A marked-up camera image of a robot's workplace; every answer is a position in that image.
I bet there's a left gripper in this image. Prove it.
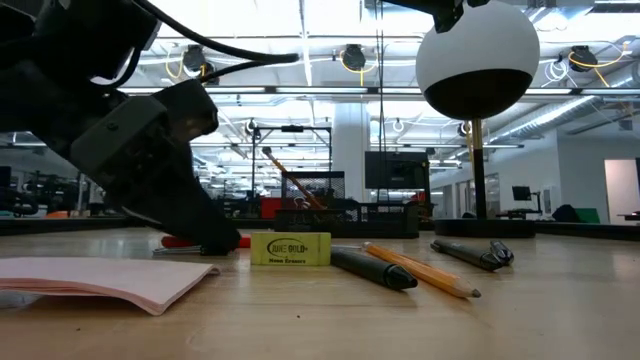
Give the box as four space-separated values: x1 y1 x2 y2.
0 48 242 255

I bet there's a red pen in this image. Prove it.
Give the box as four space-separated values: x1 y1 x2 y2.
160 234 253 250

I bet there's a pink sticky note pad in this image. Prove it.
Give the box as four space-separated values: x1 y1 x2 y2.
0 255 223 317

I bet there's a yellow wooden pencil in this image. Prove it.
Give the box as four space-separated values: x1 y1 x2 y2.
361 240 483 300
260 145 328 212

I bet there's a yellow eraser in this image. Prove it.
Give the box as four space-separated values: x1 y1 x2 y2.
249 230 333 267

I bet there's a thick black marker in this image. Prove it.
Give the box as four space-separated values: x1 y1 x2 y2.
329 245 420 292

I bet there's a black mesh desk organizer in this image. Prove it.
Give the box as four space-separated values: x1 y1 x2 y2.
273 170 421 240

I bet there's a red storage bin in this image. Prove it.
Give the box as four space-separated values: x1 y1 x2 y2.
258 195 283 220

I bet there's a large black monitor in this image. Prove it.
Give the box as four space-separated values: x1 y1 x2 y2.
364 150 431 191

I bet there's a white black globe table lamp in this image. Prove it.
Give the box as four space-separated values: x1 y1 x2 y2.
414 0 542 239

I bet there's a green board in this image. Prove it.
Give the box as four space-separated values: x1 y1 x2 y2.
574 206 602 225

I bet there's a black ceiling cord reel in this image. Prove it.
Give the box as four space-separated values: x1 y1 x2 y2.
181 43 222 87
568 44 599 73
340 43 368 73

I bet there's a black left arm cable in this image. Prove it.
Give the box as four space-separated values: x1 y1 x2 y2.
130 0 302 87

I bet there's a black aluminium table frame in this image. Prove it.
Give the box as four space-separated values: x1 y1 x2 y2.
0 215 640 242

